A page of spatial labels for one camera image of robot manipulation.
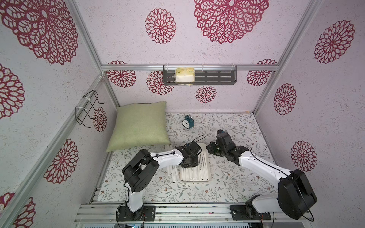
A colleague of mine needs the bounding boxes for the straw group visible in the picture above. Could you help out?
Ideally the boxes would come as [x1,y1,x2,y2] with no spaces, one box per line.
[194,167,199,181]
[200,155,205,180]
[190,167,196,181]
[185,168,189,181]

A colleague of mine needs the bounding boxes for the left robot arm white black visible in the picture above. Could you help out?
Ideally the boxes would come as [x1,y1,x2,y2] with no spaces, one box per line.
[122,141,203,213]

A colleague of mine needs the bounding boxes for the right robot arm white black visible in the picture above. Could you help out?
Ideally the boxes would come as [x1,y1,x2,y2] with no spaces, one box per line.
[206,130,317,220]

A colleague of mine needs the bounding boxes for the white storage tray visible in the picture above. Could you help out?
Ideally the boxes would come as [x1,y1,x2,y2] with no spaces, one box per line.
[179,143,211,183]

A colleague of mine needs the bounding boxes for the wrapped straw left pile edge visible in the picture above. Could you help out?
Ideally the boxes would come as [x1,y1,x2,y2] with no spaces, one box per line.
[172,165,179,183]

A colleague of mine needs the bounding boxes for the teal alarm clock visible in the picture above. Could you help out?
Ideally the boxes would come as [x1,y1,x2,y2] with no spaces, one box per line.
[182,115,194,129]

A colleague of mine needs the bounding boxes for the green pillow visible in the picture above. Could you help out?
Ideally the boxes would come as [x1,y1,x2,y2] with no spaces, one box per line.
[106,101,171,153]

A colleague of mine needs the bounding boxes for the yellow sponge block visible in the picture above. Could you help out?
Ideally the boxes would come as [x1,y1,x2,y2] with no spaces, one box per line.
[175,67,195,84]

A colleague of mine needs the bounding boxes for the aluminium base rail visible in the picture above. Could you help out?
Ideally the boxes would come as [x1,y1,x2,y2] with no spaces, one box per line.
[71,203,315,228]

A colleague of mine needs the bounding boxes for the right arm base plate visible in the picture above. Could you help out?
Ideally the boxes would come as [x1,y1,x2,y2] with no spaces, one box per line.
[230,205,271,221]

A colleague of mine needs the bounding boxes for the dark metal wall shelf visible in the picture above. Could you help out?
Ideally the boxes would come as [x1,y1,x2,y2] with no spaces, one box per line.
[163,65,237,86]

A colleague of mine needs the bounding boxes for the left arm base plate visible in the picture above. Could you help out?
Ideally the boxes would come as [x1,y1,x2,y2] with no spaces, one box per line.
[116,205,156,222]

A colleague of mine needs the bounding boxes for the black wire wall rack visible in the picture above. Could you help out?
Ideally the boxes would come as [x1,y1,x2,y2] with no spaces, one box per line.
[74,89,104,128]

